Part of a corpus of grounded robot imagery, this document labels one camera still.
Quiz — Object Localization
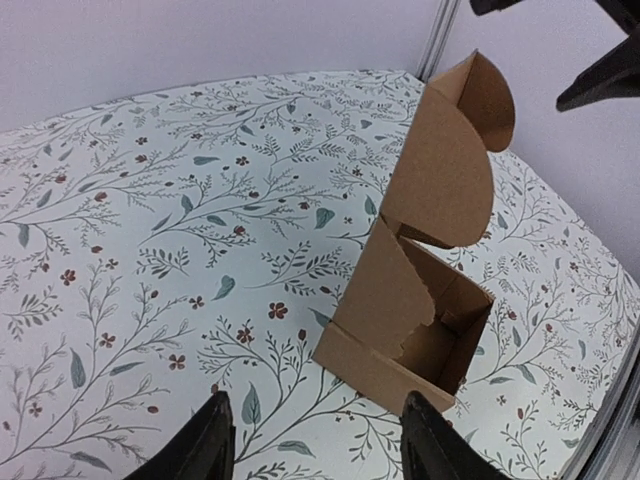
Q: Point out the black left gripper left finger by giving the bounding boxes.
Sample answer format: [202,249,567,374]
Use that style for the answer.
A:
[125,391,235,480]

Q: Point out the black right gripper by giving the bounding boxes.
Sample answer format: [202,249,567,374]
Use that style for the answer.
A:
[470,0,640,112]

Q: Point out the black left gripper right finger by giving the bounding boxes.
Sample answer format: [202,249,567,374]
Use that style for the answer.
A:
[400,391,508,480]

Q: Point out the brown cardboard box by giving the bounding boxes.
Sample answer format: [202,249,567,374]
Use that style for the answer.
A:
[314,52,515,414]

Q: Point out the floral patterned table mat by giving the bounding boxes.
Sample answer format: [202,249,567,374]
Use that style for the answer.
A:
[1,70,639,479]

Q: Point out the right aluminium frame post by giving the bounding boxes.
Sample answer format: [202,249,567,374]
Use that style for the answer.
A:
[416,0,461,82]

